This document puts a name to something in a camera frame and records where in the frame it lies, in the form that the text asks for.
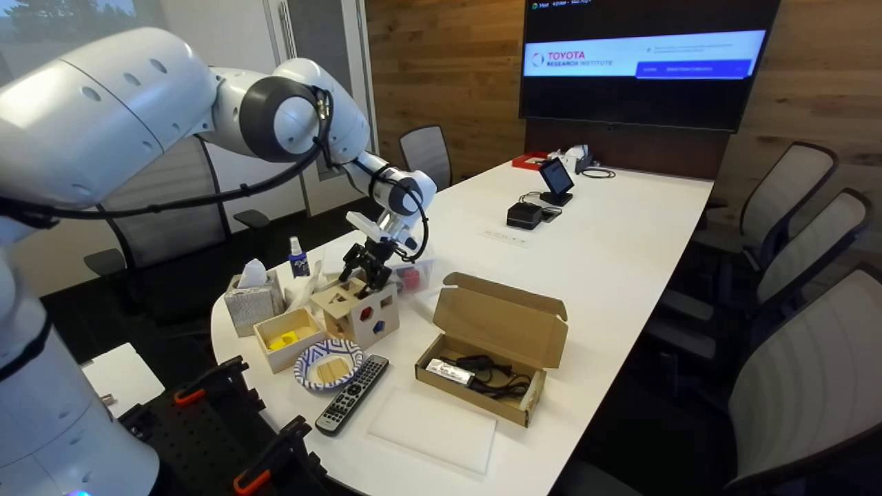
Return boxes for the open wooden tray box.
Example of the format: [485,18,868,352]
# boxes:
[252,308,324,371]

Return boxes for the wall mounted tv screen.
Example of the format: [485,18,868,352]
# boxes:
[518,0,780,131]

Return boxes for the black cable with adapter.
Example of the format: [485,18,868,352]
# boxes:
[453,352,535,403]

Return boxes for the blue sanitizer bottle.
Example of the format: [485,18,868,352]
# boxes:
[285,236,312,275]

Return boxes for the grey office chair far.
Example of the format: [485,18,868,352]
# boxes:
[693,141,838,271]

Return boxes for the black remote control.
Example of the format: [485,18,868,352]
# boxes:
[313,355,387,435]

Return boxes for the black conference speaker box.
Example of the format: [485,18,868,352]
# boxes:
[507,202,542,228]

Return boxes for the wooden block on plate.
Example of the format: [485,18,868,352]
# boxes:
[316,357,349,382]

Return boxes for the grey tissue box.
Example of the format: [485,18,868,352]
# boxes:
[223,258,284,335]

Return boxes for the yellow shape blocks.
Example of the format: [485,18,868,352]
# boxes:
[266,331,302,352]

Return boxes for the grey office chair near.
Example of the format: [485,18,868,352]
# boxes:
[554,268,882,496]

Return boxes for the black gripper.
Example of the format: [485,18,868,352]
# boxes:
[342,240,397,295]

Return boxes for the blue patterned paper plate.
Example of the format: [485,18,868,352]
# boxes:
[294,338,363,392]

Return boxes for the black orange clamp right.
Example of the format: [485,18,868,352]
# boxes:
[230,417,361,496]

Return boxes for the black tablet on stand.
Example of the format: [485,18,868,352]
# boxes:
[540,160,573,206]

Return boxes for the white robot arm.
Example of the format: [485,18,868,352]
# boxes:
[0,28,434,496]

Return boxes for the black orange clamp left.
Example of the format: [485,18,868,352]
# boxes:
[119,352,270,496]

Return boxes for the red object on table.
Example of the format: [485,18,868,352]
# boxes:
[513,152,546,170]

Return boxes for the open cardboard box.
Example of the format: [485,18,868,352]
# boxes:
[412,272,568,426]

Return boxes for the grey chair behind table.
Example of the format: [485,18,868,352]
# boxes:
[398,125,448,191]

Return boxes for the grey office chair middle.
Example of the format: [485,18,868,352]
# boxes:
[645,188,871,366]

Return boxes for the black orange clamp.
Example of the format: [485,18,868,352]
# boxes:
[119,352,270,496]
[230,417,361,496]

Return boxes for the wooden shape sorter box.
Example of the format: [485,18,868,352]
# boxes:
[312,279,398,350]

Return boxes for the grey office chair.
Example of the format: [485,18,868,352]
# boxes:
[645,188,871,366]
[693,141,838,271]
[554,268,882,496]

